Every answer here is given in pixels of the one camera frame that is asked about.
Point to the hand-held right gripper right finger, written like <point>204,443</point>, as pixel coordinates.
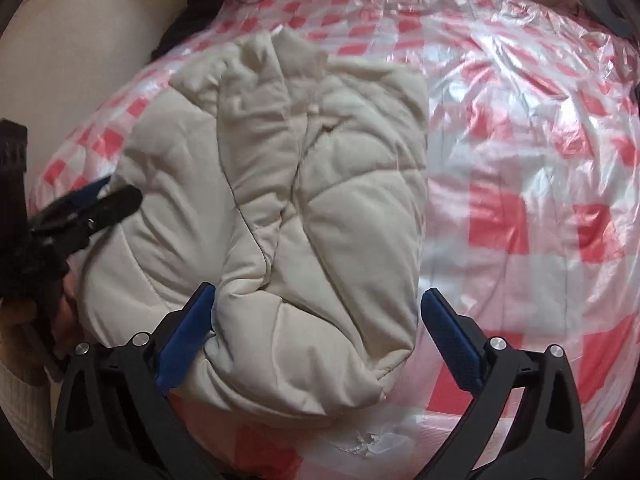
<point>452,340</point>

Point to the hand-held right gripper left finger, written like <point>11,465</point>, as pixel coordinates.
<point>187,330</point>

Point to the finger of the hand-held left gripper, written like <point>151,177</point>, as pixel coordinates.
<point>80,197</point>
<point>112,207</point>

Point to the beige quilted jacket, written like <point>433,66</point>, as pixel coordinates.
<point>280,240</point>

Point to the person's left hand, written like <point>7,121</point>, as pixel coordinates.
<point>20,345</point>

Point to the red checked plastic sheet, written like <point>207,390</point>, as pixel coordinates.
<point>525,160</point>

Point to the dark cloth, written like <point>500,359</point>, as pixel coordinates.
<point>195,10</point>

